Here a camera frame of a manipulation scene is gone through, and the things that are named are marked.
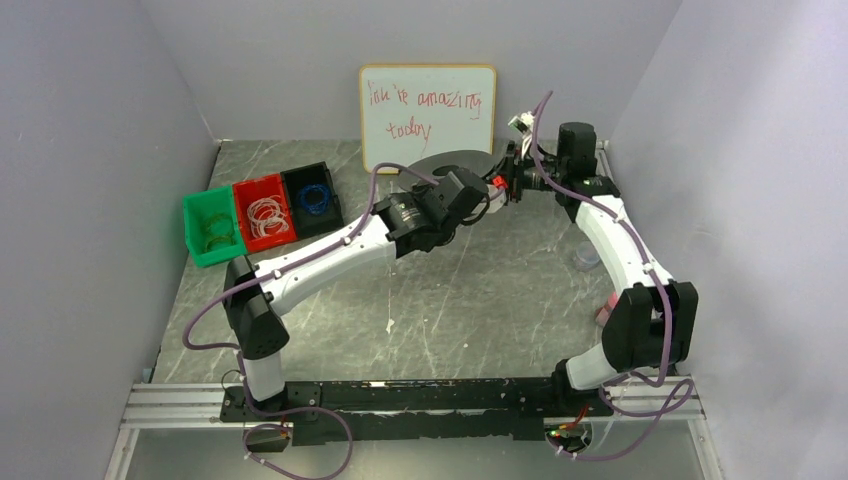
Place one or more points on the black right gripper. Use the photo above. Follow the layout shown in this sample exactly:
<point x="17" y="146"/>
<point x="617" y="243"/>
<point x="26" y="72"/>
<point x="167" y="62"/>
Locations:
<point x="511" y="172"/>

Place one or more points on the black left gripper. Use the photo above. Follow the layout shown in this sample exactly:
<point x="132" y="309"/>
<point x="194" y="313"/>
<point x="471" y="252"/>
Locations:
<point x="478" y="192"/>

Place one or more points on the black cable spool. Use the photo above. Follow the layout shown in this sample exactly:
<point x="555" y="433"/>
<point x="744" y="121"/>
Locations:
<point x="431" y="169"/>

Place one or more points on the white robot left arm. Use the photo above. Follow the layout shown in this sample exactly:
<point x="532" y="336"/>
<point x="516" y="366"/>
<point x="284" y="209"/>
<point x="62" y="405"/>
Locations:
<point x="259" y="295"/>

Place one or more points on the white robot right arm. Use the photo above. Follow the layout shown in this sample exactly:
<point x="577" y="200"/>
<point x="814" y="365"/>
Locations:
<point x="652" y="321"/>

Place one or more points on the whiteboard with red writing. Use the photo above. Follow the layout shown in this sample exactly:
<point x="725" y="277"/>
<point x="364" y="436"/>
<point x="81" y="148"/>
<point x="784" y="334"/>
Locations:
<point x="411" y="111"/>

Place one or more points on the clear plastic cup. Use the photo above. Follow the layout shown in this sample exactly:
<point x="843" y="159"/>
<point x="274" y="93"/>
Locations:
<point x="586" y="257"/>

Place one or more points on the black plastic bin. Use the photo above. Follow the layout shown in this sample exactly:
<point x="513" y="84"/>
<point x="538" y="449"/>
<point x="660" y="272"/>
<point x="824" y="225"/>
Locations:
<point x="314" y="205"/>

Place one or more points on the pink small bottle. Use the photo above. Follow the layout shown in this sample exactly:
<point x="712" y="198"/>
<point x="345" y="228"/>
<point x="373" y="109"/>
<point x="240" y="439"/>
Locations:
<point x="603" y="314"/>

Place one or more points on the red plastic bin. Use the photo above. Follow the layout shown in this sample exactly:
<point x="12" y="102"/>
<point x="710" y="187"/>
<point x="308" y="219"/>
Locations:
<point x="263" y="213"/>

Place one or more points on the green plastic bin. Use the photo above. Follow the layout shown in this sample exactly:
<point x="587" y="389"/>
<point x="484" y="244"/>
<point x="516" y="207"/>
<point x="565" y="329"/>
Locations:
<point x="212" y="233"/>

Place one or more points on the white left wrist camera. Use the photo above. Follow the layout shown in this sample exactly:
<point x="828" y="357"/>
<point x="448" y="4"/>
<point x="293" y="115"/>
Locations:
<point x="499" y="195"/>

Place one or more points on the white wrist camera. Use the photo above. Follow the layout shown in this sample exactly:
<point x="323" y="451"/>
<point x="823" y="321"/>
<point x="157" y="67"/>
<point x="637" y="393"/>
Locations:
<point x="499" y="195"/>
<point x="523" y="123"/>

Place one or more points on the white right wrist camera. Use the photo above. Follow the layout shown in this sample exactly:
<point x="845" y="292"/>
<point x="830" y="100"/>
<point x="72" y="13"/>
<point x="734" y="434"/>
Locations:
<point x="523" y="123"/>

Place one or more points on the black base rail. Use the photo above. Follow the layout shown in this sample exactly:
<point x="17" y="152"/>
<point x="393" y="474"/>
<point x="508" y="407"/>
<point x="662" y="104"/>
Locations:
<point x="318" y="412"/>

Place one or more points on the aluminium frame rail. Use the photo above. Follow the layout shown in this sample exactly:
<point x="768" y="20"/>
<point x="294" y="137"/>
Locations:
<point x="197" y="406"/>

